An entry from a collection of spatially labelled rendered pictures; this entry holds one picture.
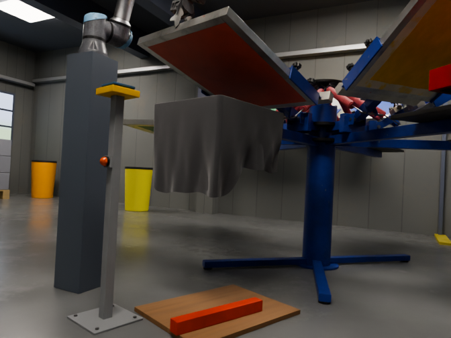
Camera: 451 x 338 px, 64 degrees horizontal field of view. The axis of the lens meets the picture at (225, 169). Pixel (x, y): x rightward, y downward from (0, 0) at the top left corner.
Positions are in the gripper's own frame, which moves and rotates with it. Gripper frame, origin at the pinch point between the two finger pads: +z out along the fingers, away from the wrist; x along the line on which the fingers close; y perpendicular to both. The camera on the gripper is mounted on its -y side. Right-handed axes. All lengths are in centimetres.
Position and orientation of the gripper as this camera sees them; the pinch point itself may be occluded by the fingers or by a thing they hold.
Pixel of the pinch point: (181, 27)
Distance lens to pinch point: 173.0
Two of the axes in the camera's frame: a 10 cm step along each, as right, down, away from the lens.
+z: -2.2, 9.5, -2.2
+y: -7.5, -0.2, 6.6
